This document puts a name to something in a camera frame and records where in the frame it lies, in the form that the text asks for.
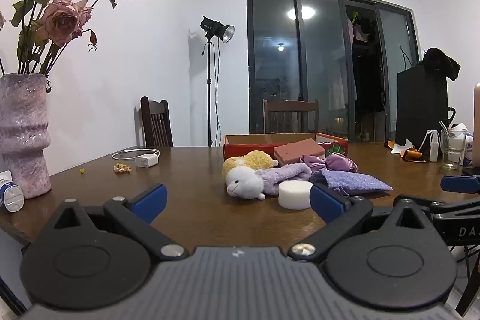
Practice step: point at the white tissue packet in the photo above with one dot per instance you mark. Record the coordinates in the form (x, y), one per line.
(469, 151)

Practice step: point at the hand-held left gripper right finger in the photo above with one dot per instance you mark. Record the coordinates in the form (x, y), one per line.
(325, 205)

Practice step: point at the hanging clothes behind door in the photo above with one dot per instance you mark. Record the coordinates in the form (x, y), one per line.
(362, 27)

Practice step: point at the mottled pink ceramic vase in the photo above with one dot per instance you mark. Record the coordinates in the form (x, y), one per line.
(22, 132)

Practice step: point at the lavender knit pouch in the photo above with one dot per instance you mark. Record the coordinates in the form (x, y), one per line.
(356, 182)

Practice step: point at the black studio light on stand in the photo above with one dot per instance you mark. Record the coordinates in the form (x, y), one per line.
(215, 30)

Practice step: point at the orange peel pieces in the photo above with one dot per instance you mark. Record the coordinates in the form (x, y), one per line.
(414, 155)

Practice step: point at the white charger block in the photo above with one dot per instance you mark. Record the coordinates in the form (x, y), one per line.
(147, 161)

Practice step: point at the white round sponge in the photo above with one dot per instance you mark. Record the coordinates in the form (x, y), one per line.
(294, 194)

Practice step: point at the dark wooden slatted chair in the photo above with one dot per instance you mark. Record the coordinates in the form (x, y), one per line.
(155, 125)

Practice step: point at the white and yellow sheep plush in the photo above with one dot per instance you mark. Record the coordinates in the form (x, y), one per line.
(245, 183)

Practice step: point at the black metal stand legs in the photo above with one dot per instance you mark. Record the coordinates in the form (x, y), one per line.
(465, 278)

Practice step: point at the red cardboard box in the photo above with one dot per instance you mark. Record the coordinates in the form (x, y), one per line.
(243, 147)

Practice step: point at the clear drinking glass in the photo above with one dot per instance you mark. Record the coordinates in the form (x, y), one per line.
(452, 155)

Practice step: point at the dark framed sliding glass door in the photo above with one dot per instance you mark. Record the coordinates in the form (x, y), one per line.
(322, 72)

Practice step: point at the white spray bottle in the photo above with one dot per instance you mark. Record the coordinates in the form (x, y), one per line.
(434, 147)

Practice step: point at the black fuzzy garment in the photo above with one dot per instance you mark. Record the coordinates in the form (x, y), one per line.
(440, 63)

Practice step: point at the dark wooden chair with rail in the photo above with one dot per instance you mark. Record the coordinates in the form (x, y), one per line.
(290, 117)

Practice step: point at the purple satin cloth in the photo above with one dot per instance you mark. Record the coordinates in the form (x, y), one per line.
(337, 162)

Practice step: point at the dried pink rose bouquet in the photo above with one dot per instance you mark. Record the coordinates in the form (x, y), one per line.
(60, 16)

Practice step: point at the clear straw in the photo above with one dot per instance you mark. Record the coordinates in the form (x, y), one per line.
(445, 128)

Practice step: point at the white and blue tube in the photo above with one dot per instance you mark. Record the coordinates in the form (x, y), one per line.
(10, 194)

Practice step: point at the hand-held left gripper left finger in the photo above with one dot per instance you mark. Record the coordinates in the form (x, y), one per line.
(154, 200)

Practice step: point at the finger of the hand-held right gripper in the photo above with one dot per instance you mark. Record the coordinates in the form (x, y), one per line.
(455, 206)
(461, 184)

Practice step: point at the pile of dried petals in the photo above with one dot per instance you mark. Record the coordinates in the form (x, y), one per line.
(123, 168)

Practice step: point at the white crumpled paper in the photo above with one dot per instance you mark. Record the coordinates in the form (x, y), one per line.
(403, 147)

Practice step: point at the pink rectangular sponge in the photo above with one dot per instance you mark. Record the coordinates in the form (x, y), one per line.
(298, 151)

